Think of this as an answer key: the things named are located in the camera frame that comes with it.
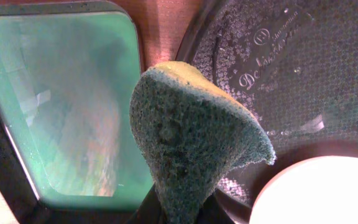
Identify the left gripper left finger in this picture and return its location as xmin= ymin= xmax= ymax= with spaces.
xmin=126 ymin=185 xmax=167 ymax=224

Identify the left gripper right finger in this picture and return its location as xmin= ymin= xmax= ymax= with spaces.
xmin=197 ymin=194 xmax=234 ymax=224

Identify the dark green sponge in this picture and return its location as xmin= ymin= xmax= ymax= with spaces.
xmin=129 ymin=61 xmax=276 ymax=223

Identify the white plate front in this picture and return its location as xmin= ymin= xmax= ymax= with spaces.
xmin=250 ymin=156 xmax=358 ymax=224

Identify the rectangular green tray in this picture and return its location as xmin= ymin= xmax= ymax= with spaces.
xmin=0 ymin=1 xmax=152 ymax=223

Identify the round black serving tray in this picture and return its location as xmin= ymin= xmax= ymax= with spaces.
xmin=176 ymin=0 xmax=358 ymax=223

